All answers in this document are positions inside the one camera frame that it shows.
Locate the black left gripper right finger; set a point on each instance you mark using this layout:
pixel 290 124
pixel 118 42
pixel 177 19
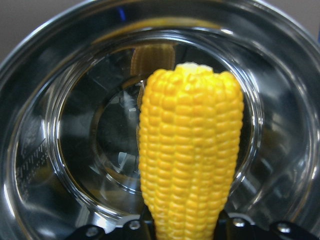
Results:
pixel 238 226

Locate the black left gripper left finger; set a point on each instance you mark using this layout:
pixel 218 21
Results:
pixel 131 227

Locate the yellow corn cob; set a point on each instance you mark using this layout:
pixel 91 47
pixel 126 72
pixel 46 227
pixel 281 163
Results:
pixel 189 139

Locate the white electric cooking pot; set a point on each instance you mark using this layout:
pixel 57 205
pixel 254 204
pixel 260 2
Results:
pixel 68 111

